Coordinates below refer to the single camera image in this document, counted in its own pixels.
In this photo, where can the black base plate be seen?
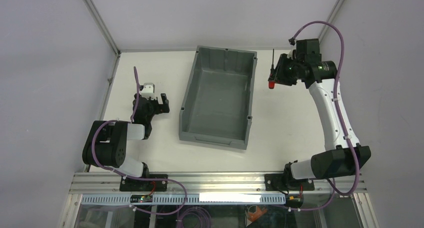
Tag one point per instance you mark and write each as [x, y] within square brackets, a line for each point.
[285, 182]
[130, 185]

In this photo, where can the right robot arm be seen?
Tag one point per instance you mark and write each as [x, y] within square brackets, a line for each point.
[344, 155]

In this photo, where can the aluminium front rail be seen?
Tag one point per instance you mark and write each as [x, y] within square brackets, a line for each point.
[193, 182]

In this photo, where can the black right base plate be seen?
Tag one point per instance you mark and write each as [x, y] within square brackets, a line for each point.
[285, 182]

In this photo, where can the orange object below table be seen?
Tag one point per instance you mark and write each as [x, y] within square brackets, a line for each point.
[254, 212]

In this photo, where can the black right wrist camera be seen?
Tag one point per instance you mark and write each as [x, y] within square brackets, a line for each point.
[307, 50]

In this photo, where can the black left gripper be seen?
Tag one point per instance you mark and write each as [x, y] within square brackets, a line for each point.
[158, 106]

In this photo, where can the grey plastic bin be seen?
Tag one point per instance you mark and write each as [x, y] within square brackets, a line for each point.
[217, 104]

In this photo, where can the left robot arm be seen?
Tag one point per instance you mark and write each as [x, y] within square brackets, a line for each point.
[106, 143]

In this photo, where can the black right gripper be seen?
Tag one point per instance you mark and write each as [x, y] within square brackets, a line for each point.
[280, 73]

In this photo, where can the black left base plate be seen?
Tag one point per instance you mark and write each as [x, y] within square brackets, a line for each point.
[130, 185]

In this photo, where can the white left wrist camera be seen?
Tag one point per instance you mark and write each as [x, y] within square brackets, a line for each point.
[147, 91]

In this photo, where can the red handled screwdriver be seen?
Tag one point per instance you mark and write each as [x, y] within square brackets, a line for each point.
[271, 79]

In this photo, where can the white slotted cable duct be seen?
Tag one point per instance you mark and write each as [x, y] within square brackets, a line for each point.
[204, 198]

